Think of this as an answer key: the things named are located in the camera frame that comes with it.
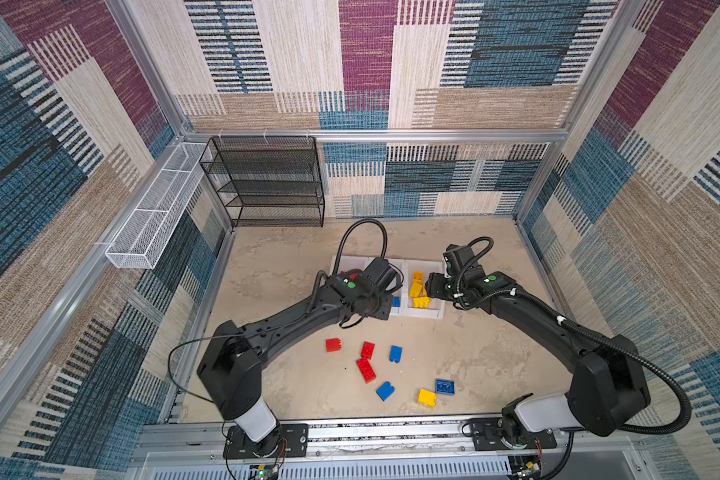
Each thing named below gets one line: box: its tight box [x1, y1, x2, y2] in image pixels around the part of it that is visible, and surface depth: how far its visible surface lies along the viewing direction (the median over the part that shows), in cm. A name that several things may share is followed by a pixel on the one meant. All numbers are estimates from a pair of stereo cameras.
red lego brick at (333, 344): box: [325, 338, 342, 353], surface depth 91 cm
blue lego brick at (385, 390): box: [376, 381, 395, 402], surface depth 83 cm
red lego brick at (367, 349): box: [361, 341, 375, 359], surface depth 89 cm
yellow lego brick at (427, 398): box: [417, 388, 437, 408], surface depth 79 cm
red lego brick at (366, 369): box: [356, 357, 377, 384], surface depth 85 cm
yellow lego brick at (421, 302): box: [413, 296, 432, 309], surface depth 96 cm
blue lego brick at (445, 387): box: [435, 379, 455, 395], surface depth 82 cm
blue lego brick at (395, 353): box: [389, 345, 403, 363], surface depth 88 cm
